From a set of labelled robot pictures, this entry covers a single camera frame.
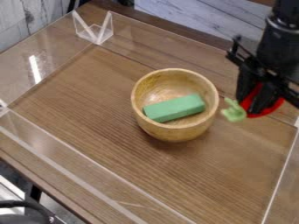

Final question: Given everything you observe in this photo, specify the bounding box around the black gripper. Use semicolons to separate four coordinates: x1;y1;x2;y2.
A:
227;36;299;115

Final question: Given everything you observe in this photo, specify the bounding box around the red plush fruit green leaf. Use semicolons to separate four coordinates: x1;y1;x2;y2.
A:
220;83;284;123

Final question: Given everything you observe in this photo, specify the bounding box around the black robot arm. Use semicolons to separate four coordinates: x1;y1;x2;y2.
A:
227;0;299;118

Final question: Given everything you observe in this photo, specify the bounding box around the wooden bowl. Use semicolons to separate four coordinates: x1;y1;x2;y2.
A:
131;68;220;142

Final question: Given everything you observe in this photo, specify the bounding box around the green rectangular block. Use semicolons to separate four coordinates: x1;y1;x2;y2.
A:
143;94;205;123

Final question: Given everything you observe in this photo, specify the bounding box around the clear acrylic tray wall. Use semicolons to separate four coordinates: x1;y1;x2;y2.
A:
0;101;195;224

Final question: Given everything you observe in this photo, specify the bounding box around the black cable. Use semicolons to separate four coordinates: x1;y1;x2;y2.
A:
0;200;52;224

